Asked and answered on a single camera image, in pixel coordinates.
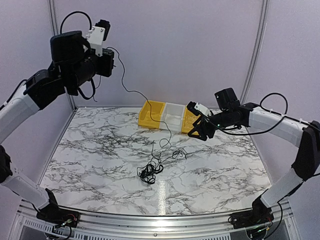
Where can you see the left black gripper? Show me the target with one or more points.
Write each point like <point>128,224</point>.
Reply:
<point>106,69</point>

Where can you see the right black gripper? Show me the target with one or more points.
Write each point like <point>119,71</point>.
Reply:
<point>201,128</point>

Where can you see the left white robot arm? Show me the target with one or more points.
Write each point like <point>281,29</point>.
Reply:
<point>76,59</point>

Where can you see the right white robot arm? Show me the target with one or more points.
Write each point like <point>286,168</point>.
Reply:
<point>303,135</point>

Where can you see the right yellow plastic bin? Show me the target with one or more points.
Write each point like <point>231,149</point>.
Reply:
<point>187,122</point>

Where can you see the yellow plastic bin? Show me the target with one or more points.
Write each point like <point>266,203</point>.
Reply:
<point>187,122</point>
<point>150,114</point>

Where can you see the white plastic bin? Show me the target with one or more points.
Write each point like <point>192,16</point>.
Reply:
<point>172,117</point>

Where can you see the left yellow plastic bin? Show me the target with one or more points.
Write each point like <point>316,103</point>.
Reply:
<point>150,114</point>

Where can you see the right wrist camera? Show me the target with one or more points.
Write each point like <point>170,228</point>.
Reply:
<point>198,109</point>

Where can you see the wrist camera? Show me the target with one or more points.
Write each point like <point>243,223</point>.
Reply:
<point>97,35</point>
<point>198,109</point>

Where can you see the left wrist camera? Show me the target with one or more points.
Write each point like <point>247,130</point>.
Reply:
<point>97,35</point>

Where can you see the right aluminium corner post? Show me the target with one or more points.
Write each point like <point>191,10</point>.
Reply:
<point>263,16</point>

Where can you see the aluminium corner post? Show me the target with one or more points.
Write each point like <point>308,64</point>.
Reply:
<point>61,56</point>
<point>263,16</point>

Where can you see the left aluminium corner post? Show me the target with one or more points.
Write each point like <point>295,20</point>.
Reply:
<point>61,56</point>

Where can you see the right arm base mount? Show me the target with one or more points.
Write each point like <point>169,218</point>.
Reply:
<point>250,218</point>

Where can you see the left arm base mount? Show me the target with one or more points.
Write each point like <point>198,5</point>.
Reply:
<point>53,213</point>

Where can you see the aluminium front rail frame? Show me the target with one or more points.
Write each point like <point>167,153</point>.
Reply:
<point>108,226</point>

